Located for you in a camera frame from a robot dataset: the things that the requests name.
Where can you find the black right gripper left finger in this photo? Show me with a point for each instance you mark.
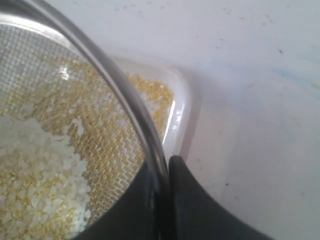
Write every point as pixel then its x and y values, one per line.
pixel 135 216

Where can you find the white square plastic tray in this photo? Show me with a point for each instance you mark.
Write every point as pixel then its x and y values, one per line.
pixel 182 112

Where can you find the round steel mesh sieve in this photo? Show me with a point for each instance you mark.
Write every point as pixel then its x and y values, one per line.
pixel 32 30

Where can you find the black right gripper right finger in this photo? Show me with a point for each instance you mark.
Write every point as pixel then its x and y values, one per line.
pixel 197 215

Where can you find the yellow millet grains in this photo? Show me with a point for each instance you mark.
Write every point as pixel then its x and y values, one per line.
pixel 67 149

